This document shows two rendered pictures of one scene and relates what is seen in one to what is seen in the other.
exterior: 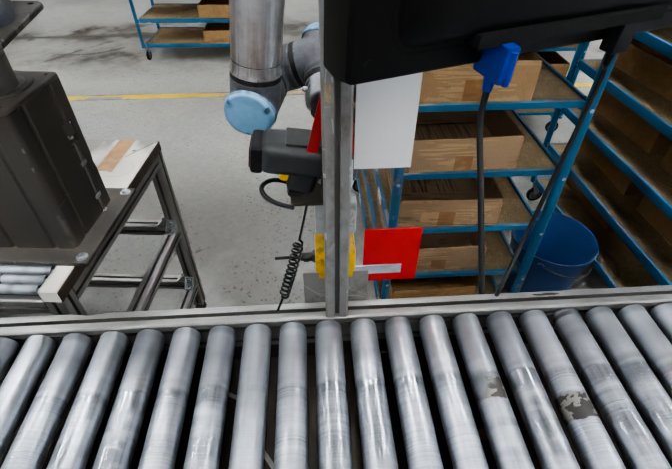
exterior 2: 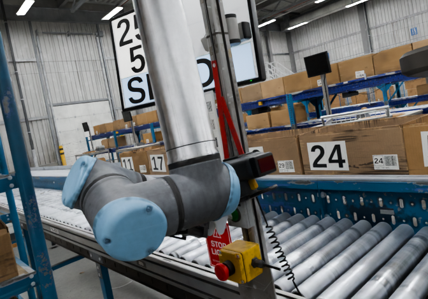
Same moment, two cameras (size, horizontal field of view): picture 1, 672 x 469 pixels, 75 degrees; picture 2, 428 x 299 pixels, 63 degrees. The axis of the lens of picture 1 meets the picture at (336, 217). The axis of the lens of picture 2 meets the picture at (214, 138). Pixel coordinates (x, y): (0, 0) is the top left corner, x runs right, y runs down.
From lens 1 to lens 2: 1.26 m
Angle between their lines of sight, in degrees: 115
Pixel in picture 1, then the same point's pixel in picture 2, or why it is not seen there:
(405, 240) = not seen: hidden behind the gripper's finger
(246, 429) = (362, 262)
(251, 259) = not seen: outside the picture
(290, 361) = (316, 275)
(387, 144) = not seen: hidden behind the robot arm
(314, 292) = (268, 286)
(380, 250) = (223, 240)
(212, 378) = (371, 282)
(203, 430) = (386, 267)
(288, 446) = (344, 254)
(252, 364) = (341, 280)
